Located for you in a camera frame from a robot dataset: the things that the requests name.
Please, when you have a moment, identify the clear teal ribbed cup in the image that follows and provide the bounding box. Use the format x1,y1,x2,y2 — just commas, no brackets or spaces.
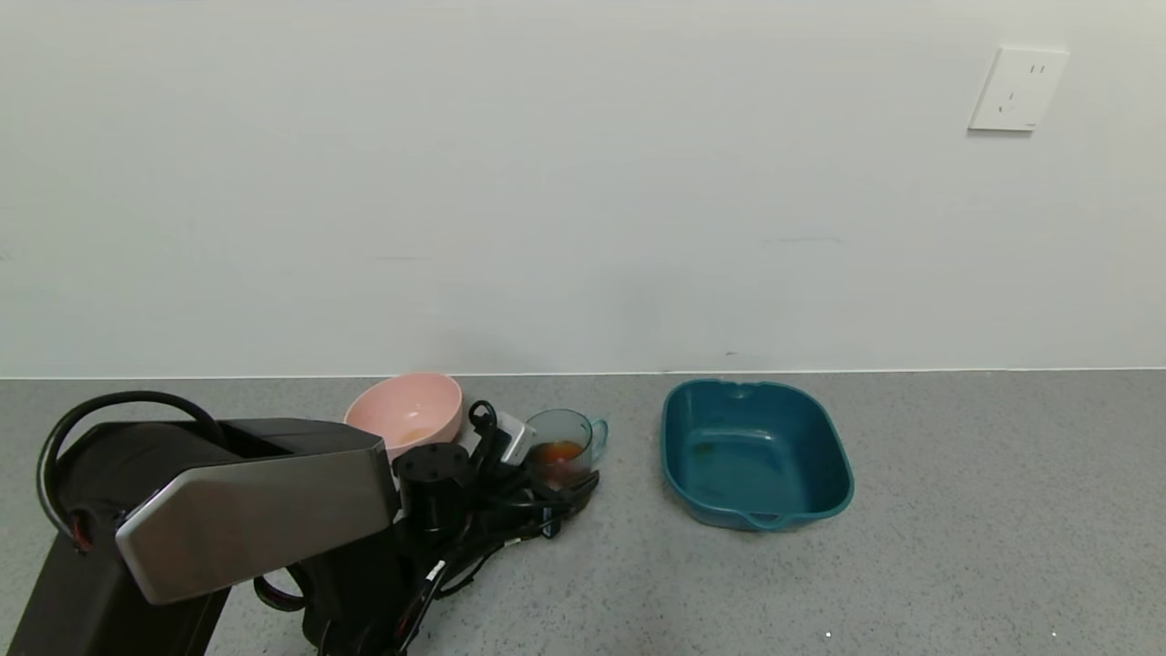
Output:
527,408,609,490

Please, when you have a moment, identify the reddish brown liquid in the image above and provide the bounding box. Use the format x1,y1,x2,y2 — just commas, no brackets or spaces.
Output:
545,441,587,484

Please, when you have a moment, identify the pink plastic bowl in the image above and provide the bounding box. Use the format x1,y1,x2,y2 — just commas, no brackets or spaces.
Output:
344,372,465,461

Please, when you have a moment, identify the teal plastic basin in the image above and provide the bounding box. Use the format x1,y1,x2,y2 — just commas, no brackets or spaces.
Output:
661,379,855,532

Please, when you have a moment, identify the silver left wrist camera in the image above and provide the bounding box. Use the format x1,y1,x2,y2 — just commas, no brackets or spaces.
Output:
492,412,537,467

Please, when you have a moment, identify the black camera cable loop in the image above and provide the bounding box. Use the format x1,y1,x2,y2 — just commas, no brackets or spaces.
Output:
465,399,511,475

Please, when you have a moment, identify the black cable with white tag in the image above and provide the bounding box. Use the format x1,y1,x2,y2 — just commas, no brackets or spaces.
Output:
314,510,566,656

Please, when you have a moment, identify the thin black cable loop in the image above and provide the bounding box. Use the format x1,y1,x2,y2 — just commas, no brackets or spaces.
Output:
253,567,308,613

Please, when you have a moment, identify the thick black elbow cable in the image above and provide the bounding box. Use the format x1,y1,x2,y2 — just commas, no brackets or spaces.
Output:
36,391,224,552

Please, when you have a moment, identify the white wall power outlet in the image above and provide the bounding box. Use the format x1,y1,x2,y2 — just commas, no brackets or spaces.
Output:
967,46,1070,133

